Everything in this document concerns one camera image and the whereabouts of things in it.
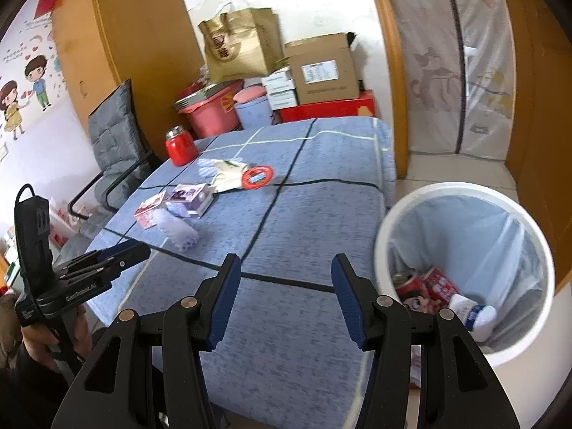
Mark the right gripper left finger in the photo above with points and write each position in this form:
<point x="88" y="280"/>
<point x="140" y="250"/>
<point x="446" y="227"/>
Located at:
<point x="147" y="366"/>

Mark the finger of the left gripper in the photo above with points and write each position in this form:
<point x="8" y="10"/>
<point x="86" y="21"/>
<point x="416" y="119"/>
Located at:
<point x="106" y="271"/>
<point x="123" y="254"/>

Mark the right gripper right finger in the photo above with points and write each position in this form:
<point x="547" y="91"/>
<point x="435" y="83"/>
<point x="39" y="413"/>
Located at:
<point x="458" y="387"/>

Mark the strawberry milk carton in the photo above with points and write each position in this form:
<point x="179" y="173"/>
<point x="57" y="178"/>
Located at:
<point x="144" y="214"/>

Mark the purple foam fruit net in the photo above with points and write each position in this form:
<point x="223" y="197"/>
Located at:
<point x="175" y="229"/>

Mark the white blue milk carton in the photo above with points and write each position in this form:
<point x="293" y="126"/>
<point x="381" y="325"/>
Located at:
<point x="478" y="319"/>

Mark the red drink can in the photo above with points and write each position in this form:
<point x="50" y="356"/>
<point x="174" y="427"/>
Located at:
<point x="412" y="292"/>
<point x="440" y="288"/>

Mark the red drink can front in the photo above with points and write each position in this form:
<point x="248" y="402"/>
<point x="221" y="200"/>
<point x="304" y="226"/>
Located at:
<point x="440" y="288"/>

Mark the purple grape milk carton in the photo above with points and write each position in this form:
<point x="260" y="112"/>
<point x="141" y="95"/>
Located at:
<point x="189" y="200"/>

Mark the white trash bin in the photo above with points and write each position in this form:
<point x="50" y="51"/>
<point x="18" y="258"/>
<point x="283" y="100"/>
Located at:
<point x="486" y="244"/>

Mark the person's left hand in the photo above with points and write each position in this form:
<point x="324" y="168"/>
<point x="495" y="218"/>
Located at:
<point x="36" y="338"/>

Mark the grey cushioned chair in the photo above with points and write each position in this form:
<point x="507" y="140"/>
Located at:
<point x="124" y="158"/>

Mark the red thermos jar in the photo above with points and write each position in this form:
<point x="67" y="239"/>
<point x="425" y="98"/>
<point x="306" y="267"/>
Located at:
<point x="180" y="146"/>

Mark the purple foam net rear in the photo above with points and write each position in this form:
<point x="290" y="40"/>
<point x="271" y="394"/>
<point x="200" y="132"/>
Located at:
<point x="208" y="167"/>

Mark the pink plastic bucket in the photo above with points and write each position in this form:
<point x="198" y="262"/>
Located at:
<point x="210" y="108"/>

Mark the blue checked tablecloth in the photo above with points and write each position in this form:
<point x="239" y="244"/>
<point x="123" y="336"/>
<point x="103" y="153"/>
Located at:
<point x="286" y="358"/>

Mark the lavender bucket pink lid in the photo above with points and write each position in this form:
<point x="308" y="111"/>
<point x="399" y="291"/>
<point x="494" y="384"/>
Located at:
<point x="252" y="107"/>

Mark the wooden wardrobe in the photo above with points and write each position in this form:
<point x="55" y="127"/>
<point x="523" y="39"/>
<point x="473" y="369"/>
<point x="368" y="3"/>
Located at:
<point x="151" y="43"/>

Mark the wooden door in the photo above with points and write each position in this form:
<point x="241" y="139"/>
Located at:
<point x="539" y="155"/>

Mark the stack of white boxes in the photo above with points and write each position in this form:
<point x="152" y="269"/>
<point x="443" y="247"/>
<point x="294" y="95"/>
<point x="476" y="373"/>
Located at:
<point x="281" y="89"/>

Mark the gold paper shopping bag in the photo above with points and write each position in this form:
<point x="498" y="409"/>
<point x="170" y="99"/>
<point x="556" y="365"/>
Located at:
<point x="242" y="44"/>

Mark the red gift box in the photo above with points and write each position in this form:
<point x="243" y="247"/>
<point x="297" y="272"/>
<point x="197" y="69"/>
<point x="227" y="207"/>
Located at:
<point x="364" y="105"/>

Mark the brown cardboard box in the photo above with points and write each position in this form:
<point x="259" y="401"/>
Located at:
<point x="323" y="69"/>

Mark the cartoon screen door curtain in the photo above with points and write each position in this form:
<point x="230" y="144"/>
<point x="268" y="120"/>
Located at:
<point x="459" y="68"/>

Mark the cartoon couple wall sticker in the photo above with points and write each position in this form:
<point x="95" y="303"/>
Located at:
<point x="13" y="100"/>

